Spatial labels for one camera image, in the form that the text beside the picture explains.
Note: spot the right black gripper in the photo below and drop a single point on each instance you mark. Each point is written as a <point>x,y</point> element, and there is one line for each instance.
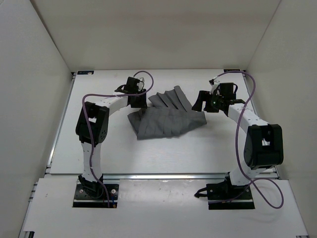
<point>203,96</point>

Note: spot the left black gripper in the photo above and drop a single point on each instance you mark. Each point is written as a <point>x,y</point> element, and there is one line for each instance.
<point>142,104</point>

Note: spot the grey pleated skirt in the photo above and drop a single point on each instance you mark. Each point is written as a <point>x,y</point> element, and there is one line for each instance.
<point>170,115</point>

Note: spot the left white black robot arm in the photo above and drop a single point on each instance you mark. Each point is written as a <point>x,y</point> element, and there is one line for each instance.
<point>92,127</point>

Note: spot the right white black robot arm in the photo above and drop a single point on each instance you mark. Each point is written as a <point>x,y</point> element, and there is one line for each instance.
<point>263,147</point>

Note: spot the right blue corner label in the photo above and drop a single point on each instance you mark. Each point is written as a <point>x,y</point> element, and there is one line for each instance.
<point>231,70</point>

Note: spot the blue corner label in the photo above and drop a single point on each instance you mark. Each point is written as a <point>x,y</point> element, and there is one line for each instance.
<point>231,70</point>
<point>85,72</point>

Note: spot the left blue corner label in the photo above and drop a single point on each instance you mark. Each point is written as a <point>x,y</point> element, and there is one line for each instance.
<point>85,72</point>

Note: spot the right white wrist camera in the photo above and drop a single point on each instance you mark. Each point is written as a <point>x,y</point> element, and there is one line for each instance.
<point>215,83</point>

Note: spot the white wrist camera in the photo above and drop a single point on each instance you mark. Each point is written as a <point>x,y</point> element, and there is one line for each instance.
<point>215,83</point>
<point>142,82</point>

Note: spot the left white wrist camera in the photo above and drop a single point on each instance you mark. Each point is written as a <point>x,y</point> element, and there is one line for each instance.
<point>142,82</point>

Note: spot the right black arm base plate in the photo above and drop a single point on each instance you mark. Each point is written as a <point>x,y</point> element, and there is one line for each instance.
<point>222,196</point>

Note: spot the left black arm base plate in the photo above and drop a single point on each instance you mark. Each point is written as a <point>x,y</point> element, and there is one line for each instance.
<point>83,198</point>

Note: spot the silver aluminium front rail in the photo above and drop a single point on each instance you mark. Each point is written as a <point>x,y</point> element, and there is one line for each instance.
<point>269,175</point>

